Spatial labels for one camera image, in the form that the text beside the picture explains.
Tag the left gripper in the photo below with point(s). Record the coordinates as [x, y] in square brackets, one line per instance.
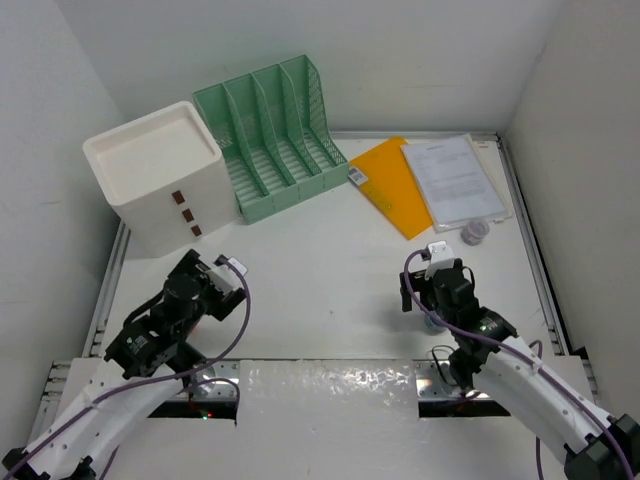
[221, 303]

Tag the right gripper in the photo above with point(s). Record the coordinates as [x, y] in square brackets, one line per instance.
[420, 283]

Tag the blue tape roll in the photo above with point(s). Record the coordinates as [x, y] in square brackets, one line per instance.
[434, 324]

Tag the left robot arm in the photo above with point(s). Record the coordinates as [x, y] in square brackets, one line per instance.
[148, 362]

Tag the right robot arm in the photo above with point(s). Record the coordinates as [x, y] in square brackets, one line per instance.
[492, 358]

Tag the brown middle drawer tab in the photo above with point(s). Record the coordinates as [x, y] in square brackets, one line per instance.
[188, 215]

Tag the white drawer cabinet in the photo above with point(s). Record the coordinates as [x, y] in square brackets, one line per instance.
[171, 142]

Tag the clear document sleeve with paper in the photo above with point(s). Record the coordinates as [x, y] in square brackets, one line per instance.
[454, 182]

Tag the orange plastic folder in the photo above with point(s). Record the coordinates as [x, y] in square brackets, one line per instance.
[383, 176]

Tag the green file organizer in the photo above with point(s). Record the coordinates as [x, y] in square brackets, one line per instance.
[272, 128]

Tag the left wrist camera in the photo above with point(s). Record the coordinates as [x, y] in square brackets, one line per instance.
[225, 274]

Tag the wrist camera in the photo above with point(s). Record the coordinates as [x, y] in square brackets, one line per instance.
[438, 255]
[225, 274]

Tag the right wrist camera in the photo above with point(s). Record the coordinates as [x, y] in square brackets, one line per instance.
[438, 255]

